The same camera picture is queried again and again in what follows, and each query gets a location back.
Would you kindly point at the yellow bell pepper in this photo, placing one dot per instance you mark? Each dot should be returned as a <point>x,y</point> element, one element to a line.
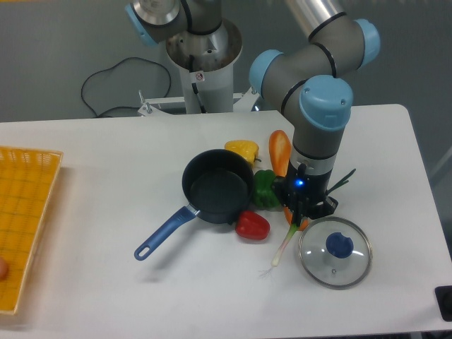
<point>249,150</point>

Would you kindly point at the black device at table edge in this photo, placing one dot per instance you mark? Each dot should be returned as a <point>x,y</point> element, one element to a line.
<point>444,300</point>

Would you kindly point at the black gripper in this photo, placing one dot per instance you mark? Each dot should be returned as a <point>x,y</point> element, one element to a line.
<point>304,195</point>

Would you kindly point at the green bell pepper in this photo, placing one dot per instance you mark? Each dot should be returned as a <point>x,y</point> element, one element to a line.
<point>263,196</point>

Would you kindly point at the dark pot with blue handle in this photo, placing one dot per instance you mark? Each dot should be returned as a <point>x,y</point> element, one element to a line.
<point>218,185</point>

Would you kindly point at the green onion with white root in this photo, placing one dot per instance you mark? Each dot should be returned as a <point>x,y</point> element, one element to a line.
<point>279,253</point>

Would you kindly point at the glass lid with blue knob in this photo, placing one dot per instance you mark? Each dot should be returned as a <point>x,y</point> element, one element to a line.
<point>335,252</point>

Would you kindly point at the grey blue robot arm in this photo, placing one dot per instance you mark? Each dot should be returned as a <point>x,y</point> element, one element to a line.
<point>307,88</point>

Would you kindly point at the yellow woven basket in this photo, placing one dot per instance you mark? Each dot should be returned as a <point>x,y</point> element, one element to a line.
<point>28,177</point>

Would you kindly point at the red bell pepper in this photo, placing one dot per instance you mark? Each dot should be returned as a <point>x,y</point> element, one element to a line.
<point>251,225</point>

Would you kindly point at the white metal mounting bracket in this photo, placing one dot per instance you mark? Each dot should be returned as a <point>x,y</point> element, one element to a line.
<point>242,102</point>

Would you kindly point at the orange carrot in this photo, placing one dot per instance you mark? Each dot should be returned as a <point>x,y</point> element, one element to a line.
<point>280,150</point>

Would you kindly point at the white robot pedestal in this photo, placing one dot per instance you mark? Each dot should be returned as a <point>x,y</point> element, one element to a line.
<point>205,64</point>

